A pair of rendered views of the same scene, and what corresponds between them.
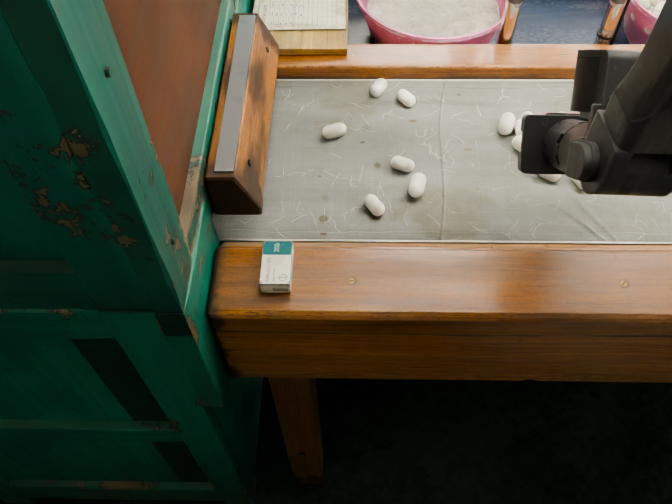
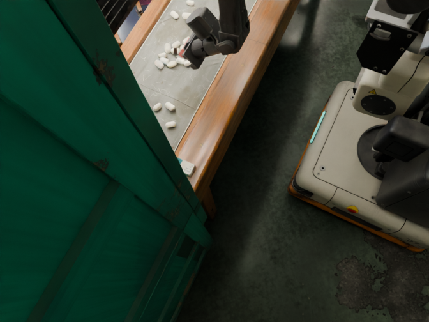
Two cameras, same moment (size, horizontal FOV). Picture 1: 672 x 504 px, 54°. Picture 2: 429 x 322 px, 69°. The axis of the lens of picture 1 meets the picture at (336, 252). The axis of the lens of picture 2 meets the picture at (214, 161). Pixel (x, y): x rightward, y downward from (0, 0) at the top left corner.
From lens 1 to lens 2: 0.39 m
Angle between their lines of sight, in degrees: 28
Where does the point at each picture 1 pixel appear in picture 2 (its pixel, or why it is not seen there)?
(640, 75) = (226, 13)
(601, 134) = (227, 36)
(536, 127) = (189, 53)
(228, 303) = not seen: hidden behind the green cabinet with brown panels
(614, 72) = (206, 19)
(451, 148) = (158, 87)
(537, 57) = (136, 37)
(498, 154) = (170, 74)
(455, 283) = (218, 112)
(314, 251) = (182, 152)
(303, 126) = not seen: hidden behind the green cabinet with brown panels
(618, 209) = not seen: hidden behind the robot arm
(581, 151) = (227, 45)
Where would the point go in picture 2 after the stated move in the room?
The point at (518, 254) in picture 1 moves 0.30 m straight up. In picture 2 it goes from (217, 88) to (210, 18)
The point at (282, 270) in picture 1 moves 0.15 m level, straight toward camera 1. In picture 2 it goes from (188, 165) to (238, 176)
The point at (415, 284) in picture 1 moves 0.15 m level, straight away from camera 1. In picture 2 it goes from (212, 125) to (175, 101)
